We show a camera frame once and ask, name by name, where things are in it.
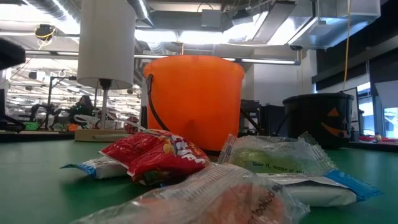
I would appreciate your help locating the orange pumpkin bucket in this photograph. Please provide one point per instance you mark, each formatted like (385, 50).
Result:
(192, 99)

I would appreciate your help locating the clear orange candy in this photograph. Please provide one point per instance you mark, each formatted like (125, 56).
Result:
(202, 199)

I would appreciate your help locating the clear green candy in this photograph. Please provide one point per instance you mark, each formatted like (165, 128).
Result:
(280, 155)

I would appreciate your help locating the red candy packet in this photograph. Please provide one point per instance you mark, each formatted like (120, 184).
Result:
(155, 152)

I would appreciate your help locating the white blue candy bar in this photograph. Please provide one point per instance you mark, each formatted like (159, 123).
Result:
(317, 193)
(102, 168)

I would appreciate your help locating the black equipment cabinet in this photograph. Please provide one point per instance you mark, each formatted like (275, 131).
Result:
(270, 119)

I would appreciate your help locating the fluorescent light tube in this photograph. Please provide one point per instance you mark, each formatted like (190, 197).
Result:
(267, 61)

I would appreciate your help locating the gray ceiling box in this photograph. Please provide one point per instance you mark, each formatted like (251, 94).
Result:
(211, 18)

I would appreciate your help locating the white shade table lamp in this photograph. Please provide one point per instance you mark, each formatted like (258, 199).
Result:
(105, 46)

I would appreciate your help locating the black pumpkin bucket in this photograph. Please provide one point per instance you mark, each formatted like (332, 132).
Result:
(314, 118)

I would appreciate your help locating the person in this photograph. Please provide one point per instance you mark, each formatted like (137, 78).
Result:
(82, 107)

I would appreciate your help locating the black equipment stand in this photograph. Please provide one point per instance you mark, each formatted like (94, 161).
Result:
(48, 102)

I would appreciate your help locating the green table mat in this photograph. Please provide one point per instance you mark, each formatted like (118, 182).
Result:
(37, 186)

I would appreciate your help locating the silver ventilation duct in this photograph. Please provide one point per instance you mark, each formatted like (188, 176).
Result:
(326, 28)

